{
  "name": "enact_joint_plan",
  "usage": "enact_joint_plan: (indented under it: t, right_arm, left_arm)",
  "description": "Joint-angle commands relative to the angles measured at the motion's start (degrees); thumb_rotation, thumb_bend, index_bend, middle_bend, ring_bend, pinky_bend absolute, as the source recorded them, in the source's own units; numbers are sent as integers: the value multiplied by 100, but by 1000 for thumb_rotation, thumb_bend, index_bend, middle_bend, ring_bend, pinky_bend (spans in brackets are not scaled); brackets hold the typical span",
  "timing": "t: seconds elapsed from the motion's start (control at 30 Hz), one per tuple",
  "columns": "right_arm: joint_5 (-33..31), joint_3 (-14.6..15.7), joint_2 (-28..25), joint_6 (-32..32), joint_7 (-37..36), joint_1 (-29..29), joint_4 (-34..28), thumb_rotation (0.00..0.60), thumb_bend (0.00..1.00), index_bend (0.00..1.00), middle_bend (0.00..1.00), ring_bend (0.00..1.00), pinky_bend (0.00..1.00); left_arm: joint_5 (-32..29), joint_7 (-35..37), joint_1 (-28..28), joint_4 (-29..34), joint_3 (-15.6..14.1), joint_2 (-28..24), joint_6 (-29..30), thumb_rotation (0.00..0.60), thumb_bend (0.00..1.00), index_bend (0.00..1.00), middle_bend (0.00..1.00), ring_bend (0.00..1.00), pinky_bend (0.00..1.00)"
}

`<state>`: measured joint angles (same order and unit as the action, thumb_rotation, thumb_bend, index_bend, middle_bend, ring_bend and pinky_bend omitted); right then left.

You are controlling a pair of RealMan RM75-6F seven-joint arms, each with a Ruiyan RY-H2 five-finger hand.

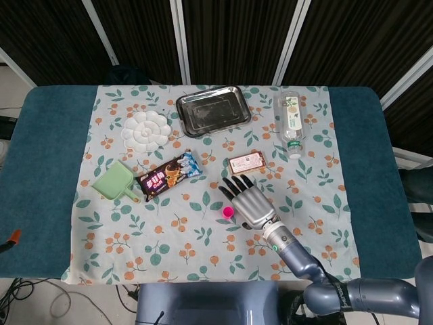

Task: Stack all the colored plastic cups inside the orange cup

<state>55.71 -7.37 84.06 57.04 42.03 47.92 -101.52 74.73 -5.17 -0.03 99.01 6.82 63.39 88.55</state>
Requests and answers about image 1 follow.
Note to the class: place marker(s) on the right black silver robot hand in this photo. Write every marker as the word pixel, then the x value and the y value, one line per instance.
pixel 253 208

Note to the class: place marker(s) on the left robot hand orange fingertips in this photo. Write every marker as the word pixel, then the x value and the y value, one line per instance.
pixel 11 241

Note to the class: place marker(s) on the pink plastic cup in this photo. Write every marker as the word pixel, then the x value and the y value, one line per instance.
pixel 228 212

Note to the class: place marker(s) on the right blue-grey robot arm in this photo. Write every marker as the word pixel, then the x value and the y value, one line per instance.
pixel 297 257

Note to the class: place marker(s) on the small pink yellow cardboard box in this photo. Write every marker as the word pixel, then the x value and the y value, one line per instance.
pixel 247 163

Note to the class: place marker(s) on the brown chocolate snack packet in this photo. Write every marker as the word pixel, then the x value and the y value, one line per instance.
pixel 167 176

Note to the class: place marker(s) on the clear plastic bottle white cap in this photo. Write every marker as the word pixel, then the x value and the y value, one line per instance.
pixel 291 122

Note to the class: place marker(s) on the teal table cover cloth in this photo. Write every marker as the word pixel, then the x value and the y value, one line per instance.
pixel 44 152

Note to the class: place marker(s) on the floral leaf print tablecloth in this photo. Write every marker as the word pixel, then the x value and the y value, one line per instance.
pixel 169 250

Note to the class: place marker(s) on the rectangular stainless steel tray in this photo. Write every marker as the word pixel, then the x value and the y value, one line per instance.
pixel 213 111

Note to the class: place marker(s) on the blue-grey robot torso base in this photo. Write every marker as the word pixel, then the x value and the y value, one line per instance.
pixel 203 301

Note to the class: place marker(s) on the light green plastic scoop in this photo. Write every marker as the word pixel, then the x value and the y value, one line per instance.
pixel 113 183

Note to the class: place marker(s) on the white flower-shaped paint palette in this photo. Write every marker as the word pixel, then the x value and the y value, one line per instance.
pixel 146 131

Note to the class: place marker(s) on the dark slatted partition panel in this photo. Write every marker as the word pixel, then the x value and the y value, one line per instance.
pixel 355 40
pixel 236 34
pixel 142 34
pixel 50 40
pixel 416 118

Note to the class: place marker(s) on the dark chair back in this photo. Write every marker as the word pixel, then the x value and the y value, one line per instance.
pixel 125 76

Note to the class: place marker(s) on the white partition frame post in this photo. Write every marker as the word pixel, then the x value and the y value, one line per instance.
pixel 180 40
pixel 101 34
pixel 291 40
pixel 17 71
pixel 406 79

